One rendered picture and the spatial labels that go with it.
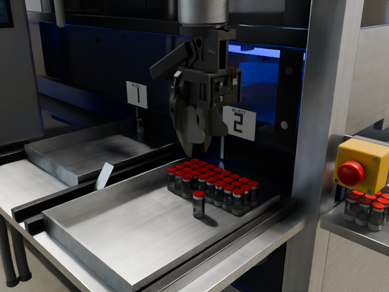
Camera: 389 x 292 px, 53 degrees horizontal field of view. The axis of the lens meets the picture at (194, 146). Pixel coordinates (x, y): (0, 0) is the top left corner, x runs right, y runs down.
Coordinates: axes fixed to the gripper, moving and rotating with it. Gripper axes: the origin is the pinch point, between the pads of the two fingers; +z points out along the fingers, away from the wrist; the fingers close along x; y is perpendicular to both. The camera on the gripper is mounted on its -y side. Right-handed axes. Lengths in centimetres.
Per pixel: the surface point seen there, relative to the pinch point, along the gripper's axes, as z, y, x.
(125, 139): 13.9, -43.8, 12.0
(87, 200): 11.6, -14.5, -14.0
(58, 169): 11.7, -31.7, -12.6
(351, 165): 0.9, 21.0, 14.6
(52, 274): 102, -114, 7
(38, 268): 102, -123, 3
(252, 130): 0.9, -0.8, 15.9
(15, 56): -6, -84, -2
